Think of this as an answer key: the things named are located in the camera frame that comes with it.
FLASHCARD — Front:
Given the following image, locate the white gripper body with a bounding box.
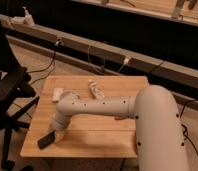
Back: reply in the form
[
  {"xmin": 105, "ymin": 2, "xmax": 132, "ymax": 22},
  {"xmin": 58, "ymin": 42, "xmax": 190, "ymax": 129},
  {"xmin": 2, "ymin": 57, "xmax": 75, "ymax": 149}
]
[{"xmin": 49, "ymin": 117, "xmax": 66, "ymax": 143}]

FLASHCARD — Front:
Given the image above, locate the dark brown eraser block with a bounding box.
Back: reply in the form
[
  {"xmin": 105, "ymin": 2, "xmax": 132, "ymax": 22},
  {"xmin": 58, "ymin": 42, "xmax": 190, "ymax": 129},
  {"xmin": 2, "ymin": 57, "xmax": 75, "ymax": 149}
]
[{"xmin": 37, "ymin": 131, "xmax": 55, "ymax": 149}]

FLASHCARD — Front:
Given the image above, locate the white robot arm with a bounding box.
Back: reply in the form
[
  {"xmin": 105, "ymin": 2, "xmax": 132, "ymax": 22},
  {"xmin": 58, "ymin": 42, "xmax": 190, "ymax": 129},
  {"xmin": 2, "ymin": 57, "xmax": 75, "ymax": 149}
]
[{"xmin": 51, "ymin": 85, "xmax": 189, "ymax": 171}]

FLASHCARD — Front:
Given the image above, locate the white cloth piece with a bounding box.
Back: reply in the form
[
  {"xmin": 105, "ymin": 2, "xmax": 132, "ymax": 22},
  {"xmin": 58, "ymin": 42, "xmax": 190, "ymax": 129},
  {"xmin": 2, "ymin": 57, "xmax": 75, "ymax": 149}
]
[{"xmin": 52, "ymin": 88, "xmax": 63, "ymax": 102}]

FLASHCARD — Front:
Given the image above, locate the wooden table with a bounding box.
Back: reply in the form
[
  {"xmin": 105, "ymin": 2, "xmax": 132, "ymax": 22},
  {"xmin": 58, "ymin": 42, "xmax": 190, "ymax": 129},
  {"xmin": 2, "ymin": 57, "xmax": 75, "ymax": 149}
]
[{"xmin": 21, "ymin": 75, "xmax": 148, "ymax": 158}]

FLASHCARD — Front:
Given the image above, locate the white tube bottle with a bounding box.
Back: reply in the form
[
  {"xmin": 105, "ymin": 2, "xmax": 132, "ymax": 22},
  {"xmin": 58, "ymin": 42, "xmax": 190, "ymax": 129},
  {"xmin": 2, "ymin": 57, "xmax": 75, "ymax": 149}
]
[{"xmin": 88, "ymin": 80, "xmax": 105, "ymax": 100}]

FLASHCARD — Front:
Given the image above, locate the black office chair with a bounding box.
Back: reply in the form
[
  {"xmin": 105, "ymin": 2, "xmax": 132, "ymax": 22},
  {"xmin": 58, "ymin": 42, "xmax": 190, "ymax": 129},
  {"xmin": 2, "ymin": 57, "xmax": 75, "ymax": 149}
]
[{"xmin": 0, "ymin": 21, "xmax": 39, "ymax": 171}]

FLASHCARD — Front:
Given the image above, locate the orange carrot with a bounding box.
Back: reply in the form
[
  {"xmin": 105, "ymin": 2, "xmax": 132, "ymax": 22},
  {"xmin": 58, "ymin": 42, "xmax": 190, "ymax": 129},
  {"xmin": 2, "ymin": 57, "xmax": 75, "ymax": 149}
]
[{"xmin": 114, "ymin": 117, "xmax": 126, "ymax": 120}]

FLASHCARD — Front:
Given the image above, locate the white spray bottle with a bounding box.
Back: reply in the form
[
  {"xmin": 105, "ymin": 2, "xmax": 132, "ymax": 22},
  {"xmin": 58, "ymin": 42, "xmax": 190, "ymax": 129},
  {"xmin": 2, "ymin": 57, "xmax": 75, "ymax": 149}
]
[{"xmin": 11, "ymin": 6, "xmax": 35, "ymax": 26}]

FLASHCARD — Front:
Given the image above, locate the long metal rail beam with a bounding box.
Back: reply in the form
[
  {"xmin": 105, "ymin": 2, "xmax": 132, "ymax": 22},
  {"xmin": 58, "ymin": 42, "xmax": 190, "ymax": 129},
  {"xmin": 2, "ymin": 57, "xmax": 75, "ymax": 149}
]
[{"xmin": 0, "ymin": 14, "xmax": 198, "ymax": 100}]

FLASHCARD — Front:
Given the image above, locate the black cable bundle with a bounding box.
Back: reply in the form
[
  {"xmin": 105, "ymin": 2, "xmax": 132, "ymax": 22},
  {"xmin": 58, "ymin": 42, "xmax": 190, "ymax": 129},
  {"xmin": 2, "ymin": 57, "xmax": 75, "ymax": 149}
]
[{"xmin": 180, "ymin": 99, "xmax": 198, "ymax": 168}]

